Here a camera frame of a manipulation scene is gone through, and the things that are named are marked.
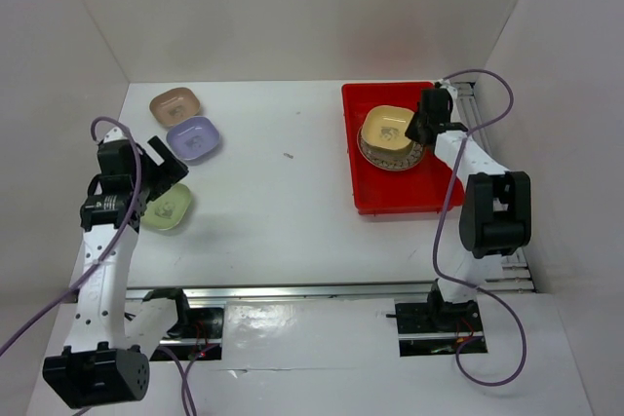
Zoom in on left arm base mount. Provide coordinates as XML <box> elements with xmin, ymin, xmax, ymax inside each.
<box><xmin>150</xmin><ymin>306</ymin><xmax>225</xmax><ymax>362</ymax></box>

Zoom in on pink square panda plate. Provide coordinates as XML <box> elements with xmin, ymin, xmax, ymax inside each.
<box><xmin>149</xmin><ymin>87</ymin><xmax>201</xmax><ymax>127</ymax></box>

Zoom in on purple square plate back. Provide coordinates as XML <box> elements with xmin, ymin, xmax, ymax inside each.
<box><xmin>166</xmin><ymin>116</ymin><xmax>221</xmax><ymax>162</ymax></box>

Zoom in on round floral ceramic plate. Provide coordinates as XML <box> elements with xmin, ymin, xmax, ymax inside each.
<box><xmin>357</xmin><ymin>128</ymin><xmax>425</xmax><ymax>171</ymax></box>

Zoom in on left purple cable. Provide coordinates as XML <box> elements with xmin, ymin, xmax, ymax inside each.
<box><xmin>0</xmin><ymin>116</ymin><xmax>223</xmax><ymax>416</ymax></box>

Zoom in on aluminium rail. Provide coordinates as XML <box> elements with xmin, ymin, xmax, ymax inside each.
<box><xmin>126</xmin><ymin>278</ymin><xmax>535</xmax><ymax>302</ymax></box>
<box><xmin>436</xmin><ymin>82</ymin><xmax>531</xmax><ymax>301</ymax></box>

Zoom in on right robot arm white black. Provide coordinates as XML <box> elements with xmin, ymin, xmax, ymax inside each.
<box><xmin>406</xmin><ymin>88</ymin><xmax>531</xmax><ymax>331</ymax></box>

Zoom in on green square plate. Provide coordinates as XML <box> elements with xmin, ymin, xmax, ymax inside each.
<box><xmin>141</xmin><ymin>183</ymin><xmax>192</xmax><ymax>231</ymax></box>

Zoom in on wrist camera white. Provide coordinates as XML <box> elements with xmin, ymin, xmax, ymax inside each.
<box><xmin>100</xmin><ymin>127</ymin><xmax>127</xmax><ymax>144</ymax></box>
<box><xmin>434</xmin><ymin>79</ymin><xmax>458</xmax><ymax>101</ymax></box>

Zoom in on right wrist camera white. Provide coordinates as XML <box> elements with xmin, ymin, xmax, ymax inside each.
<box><xmin>434</xmin><ymin>79</ymin><xmax>458</xmax><ymax>101</ymax></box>

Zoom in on red plastic bin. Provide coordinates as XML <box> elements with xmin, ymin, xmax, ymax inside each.
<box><xmin>341</xmin><ymin>81</ymin><xmax>451</xmax><ymax>215</ymax></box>

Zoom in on purple cable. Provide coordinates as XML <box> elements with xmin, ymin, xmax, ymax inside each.
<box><xmin>0</xmin><ymin>116</ymin><xmax>223</xmax><ymax>416</ymax></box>
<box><xmin>433</xmin><ymin>68</ymin><xmax>527</xmax><ymax>387</ymax></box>

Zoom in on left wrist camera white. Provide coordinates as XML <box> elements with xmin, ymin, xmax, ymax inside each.
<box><xmin>100</xmin><ymin>127</ymin><xmax>127</xmax><ymax>144</ymax></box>

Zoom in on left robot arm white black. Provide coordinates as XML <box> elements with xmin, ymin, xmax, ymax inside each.
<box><xmin>42</xmin><ymin>129</ymin><xmax>193</xmax><ymax>410</ymax></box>

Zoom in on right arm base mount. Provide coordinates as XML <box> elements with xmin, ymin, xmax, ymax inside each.
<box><xmin>385</xmin><ymin>301</ymin><xmax>488</xmax><ymax>358</ymax></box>

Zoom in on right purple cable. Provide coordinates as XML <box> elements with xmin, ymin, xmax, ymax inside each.
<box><xmin>433</xmin><ymin>68</ymin><xmax>527</xmax><ymax>387</ymax></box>

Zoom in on aluminium rail front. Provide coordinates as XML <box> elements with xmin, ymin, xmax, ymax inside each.
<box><xmin>126</xmin><ymin>278</ymin><xmax>535</xmax><ymax>302</ymax></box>

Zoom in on yellow square plate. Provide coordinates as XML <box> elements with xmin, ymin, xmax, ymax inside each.
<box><xmin>360</xmin><ymin>105</ymin><xmax>414</xmax><ymax>156</ymax></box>

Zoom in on aluminium rail right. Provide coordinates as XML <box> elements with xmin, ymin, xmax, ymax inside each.
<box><xmin>436</xmin><ymin>82</ymin><xmax>531</xmax><ymax>301</ymax></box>

